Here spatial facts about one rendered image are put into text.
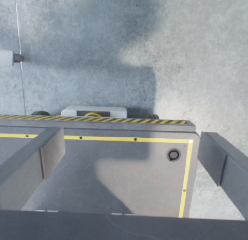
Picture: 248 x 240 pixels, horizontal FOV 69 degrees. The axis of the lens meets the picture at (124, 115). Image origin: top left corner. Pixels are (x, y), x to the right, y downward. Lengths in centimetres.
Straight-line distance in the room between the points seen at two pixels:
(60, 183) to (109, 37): 59
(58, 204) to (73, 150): 21
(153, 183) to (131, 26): 60
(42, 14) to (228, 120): 93
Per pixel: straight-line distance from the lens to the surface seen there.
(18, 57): 88
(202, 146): 17
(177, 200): 66
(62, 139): 17
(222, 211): 122
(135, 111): 83
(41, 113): 81
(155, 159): 56
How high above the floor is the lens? 80
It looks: 73 degrees down
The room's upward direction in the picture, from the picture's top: 173 degrees counter-clockwise
